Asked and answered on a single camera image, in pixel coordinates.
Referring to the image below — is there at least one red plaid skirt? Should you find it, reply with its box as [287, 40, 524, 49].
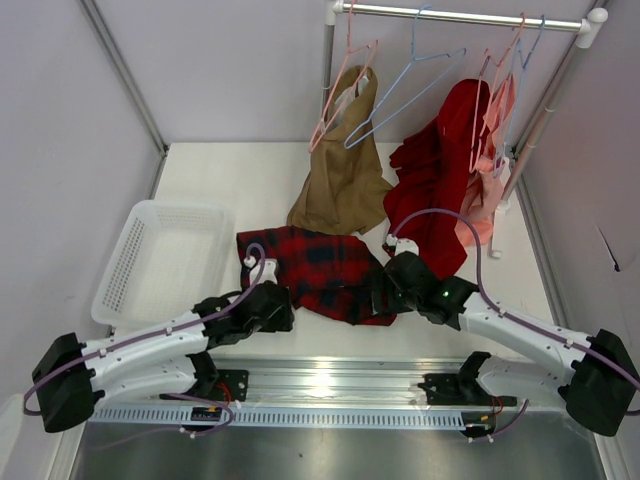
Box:
[236, 226, 396, 327]

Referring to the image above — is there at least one light blue wire hanger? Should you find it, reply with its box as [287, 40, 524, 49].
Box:
[343, 4, 467, 150]

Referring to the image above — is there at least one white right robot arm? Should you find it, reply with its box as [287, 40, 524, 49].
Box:
[372, 252, 639, 437]

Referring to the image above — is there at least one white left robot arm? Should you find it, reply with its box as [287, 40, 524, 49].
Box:
[32, 281, 294, 433]

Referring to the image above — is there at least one tan skirt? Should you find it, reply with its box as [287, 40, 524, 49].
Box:
[286, 65, 392, 235]

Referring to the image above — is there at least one pink hanger with tan skirt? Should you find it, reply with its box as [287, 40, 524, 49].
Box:
[308, 1, 379, 153]

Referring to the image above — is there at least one blue hanger at right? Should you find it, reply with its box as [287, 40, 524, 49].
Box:
[492, 15, 547, 179]

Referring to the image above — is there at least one white perforated plastic basket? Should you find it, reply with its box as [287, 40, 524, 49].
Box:
[91, 200, 233, 329]

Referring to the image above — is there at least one red garment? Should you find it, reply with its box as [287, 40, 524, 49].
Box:
[383, 85, 470, 278]

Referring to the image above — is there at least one pink garment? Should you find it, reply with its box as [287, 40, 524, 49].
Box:
[452, 79, 504, 244]

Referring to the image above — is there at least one metal clothes rack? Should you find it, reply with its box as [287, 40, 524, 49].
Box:
[319, 0, 612, 260]

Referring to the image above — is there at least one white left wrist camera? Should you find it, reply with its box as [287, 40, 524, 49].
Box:
[243, 256, 278, 285]

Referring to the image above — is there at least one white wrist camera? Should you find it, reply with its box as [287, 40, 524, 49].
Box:
[243, 256, 278, 285]
[382, 234, 420, 257]

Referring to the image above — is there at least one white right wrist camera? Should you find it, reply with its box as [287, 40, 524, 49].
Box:
[382, 234, 420, 257]

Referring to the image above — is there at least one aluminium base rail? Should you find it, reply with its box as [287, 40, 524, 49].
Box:
[214, 356, 565, 411]

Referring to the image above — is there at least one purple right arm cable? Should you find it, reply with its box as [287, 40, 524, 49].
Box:
[389, 208, 640, 441]

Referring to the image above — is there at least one white slotted cable duct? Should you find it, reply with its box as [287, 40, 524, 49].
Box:
[90, 404, 466, 431]

